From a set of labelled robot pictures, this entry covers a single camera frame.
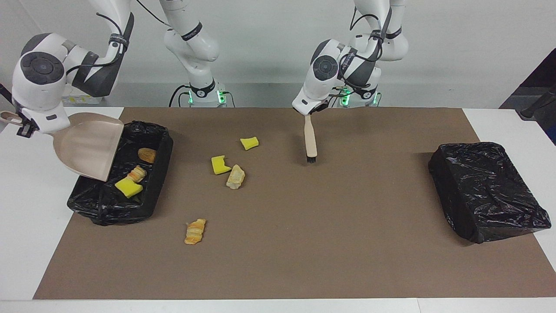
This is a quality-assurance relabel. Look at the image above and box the beige hand brush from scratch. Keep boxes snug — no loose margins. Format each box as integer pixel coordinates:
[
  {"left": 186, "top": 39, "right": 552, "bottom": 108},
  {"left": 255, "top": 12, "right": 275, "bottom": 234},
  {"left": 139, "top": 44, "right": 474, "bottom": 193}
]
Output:
[{"left": 304, "top": 114, "right": 318, "bottom": 164}]

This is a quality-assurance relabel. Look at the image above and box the pale toy bread chunk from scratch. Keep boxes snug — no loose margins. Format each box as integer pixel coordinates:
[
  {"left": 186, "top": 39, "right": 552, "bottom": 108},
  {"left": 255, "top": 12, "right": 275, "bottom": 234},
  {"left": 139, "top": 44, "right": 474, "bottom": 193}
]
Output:
[{"left": 226, "top": 164, "right": 246, "bottom": 190}]

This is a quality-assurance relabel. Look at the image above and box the toy croissant roll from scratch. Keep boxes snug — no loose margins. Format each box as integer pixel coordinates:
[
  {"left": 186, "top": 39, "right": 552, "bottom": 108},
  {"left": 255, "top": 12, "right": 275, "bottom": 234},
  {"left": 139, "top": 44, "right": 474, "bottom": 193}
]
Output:
[
  {"left": 184, "top": 219, "right": 206, "bottom": 245},
  {"left": 127, "top": 165, "right": 147, "bottom": 183}
]

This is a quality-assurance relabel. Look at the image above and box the notched yellow sponge piece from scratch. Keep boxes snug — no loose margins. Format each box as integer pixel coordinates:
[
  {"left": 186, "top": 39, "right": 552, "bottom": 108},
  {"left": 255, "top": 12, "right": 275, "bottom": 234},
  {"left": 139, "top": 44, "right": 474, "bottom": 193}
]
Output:
[{"left": 211, "top": 155, "right": 232, "bottom": 175}]

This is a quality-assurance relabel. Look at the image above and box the black base power cable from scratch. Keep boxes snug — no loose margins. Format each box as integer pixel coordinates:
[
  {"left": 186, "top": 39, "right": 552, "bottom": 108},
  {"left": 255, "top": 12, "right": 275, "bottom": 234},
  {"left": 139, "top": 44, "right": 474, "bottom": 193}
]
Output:
[{"left": 169, "top": 84, "right": 192, "bottom": 108}]

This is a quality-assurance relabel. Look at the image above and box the bin with black bag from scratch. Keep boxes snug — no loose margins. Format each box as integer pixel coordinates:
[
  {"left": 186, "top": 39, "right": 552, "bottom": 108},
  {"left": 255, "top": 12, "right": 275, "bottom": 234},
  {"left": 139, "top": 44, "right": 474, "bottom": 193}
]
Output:
[
  {"left": 428, "top": 142, "right": 552, "bottom": 244},
  {"left": 67, "top": 121, "right": 174, "bottom": 226}
]

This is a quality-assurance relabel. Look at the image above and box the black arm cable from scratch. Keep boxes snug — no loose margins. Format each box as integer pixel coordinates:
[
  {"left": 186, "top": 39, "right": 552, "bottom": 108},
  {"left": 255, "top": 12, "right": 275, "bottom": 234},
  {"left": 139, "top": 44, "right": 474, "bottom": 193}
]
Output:
[
  {"left": 337, "top": 0, "right": 394, "bottom": 98},
  {"left": 65, "top": 0, "right": 174, "bottom": 77}
]

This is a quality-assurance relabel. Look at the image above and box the beige plastic dustpan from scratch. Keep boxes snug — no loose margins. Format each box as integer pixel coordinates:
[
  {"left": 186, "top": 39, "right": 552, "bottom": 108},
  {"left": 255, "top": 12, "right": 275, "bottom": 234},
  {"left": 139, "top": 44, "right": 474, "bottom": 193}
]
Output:
[{"left": 0, "top": 111, "right": 125, "bottom": 182}]

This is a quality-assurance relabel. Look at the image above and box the dark background panel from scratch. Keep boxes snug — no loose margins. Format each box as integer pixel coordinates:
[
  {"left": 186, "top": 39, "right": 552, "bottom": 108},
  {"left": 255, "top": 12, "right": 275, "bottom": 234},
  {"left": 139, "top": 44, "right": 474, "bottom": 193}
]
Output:
[{"left": 500, "top": 47, "right": 556, "bottom": 146}]

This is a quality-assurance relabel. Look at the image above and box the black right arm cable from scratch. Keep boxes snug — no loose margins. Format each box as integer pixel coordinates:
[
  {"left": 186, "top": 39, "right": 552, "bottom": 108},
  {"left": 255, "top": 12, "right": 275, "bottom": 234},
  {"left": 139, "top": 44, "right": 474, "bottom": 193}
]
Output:
[{"left": 65, "top": 0, "right": 174, "bottom": 77}]

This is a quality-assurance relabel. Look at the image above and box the white wall socket box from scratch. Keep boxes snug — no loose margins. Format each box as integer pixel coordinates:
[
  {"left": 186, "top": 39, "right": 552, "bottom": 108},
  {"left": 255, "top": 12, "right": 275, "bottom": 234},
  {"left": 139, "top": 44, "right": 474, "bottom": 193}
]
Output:
[{"left": 63, "top": 93, "right": 105, "bottom": 105}]

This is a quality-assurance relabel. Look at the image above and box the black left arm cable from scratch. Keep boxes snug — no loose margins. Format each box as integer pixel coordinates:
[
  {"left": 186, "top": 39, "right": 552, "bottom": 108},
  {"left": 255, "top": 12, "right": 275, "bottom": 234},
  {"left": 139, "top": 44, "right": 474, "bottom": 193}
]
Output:
[{"left": 337, "top": 0, "right": 394, "bottom": 98}]

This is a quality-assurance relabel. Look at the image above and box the brown table mat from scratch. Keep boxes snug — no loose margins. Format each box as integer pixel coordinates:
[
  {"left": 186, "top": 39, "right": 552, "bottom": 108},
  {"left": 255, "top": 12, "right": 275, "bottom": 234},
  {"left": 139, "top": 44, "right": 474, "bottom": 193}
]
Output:
[{"left": 33, "top": 107, "right": 556, "bottom": 300}]

